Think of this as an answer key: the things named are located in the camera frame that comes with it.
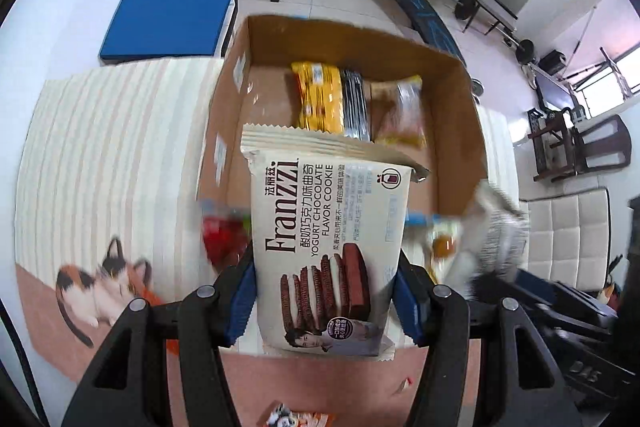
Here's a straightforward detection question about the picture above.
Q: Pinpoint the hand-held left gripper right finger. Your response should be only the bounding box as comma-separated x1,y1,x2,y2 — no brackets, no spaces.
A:
395,247,583,427

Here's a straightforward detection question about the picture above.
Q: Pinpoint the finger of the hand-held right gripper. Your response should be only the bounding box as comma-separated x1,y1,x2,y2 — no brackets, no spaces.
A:
470,272,526,303

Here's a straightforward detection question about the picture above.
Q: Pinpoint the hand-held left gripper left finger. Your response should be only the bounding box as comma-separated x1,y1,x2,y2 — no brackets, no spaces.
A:
61,243,258,427

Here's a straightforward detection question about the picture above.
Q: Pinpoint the white silver snack packet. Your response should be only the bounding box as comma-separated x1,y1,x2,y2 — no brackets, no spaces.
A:
450,179,530,288

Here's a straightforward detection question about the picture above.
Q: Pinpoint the red triangular snack packet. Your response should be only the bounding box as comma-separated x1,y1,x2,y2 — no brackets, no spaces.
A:
201,214,253,270

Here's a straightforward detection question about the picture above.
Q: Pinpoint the cream chocolate cookie packet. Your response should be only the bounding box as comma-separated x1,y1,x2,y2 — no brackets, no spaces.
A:
240,123,431,362

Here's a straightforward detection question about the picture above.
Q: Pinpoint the brown cardboard box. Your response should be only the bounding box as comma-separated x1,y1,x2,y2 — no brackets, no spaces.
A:
196,14,490,258

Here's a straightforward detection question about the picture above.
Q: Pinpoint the yellow orange snack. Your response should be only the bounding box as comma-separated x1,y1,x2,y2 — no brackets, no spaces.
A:
430,232,461,260

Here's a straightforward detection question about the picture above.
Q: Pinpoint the orange white printed snack packet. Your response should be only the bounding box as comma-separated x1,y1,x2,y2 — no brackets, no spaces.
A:
257,402,337,427

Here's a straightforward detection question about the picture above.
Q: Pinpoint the dark wooden chair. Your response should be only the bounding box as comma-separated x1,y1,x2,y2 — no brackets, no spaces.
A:
527,107,632,182

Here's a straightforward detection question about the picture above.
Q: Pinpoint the clear brown snack packet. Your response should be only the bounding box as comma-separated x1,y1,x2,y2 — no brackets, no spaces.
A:
370,76,428,150

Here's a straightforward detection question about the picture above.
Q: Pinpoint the black monitor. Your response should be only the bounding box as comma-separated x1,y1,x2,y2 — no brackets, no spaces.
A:
532,67,586,112

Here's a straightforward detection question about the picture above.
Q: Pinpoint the striped cat printed blanket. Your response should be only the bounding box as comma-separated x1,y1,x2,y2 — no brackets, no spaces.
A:
15,57,531,427

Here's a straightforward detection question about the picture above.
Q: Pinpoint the black snack packet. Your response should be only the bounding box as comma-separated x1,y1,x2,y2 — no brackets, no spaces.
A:
340,69,373,142

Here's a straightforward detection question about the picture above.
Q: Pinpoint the yellow snack packet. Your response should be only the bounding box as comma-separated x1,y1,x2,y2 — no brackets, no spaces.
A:
291,61,346,135

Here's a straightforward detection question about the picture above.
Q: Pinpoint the black box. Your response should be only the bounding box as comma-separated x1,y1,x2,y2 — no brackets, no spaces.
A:
537,51,568,75

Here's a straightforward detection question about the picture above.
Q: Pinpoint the window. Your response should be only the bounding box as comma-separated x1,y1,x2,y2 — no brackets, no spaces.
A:
575,47,640,118

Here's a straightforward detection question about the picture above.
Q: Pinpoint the black blue sit-up bench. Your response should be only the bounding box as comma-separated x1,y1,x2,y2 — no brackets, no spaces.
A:
375,0,467,64

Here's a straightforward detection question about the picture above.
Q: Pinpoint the small barbell on floor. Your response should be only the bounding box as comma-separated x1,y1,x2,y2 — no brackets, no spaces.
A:
455,0,537,65

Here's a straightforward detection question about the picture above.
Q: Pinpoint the black cable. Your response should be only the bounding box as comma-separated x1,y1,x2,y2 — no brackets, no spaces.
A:
0,299,50,427

